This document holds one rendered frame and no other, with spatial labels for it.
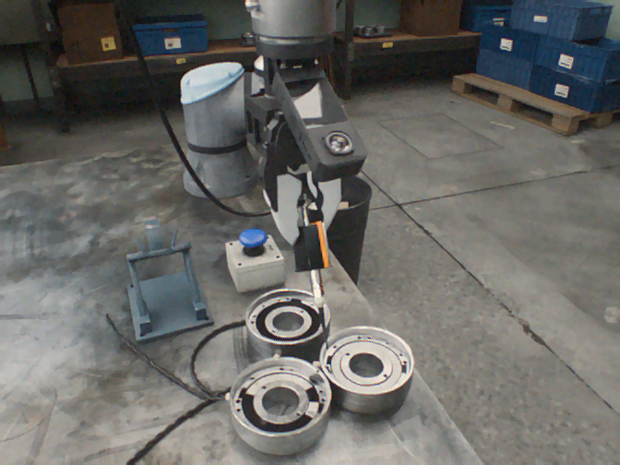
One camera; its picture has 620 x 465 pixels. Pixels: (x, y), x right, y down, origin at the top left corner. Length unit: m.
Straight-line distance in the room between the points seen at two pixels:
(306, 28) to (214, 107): 0.52
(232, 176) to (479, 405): 1.08
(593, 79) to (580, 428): 2.77
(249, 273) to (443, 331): 1.28
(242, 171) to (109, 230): 0.27
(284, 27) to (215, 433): 0.41
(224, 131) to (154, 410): 0.54
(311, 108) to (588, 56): 3.70
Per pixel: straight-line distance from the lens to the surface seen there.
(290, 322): 0.68
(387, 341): 0.63
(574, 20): 4.18
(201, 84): 0.95
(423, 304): 2.04
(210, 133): 0.98
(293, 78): 0.47
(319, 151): 0.42
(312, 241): 0.53
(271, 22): 0.46
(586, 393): 1.88
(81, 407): 0.65
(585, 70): 4.11
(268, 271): 0.74
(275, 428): 0.55
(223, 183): 1.00
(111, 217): 1.00
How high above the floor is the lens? 1.26
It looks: 31 degrees down
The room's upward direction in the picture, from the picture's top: straight up
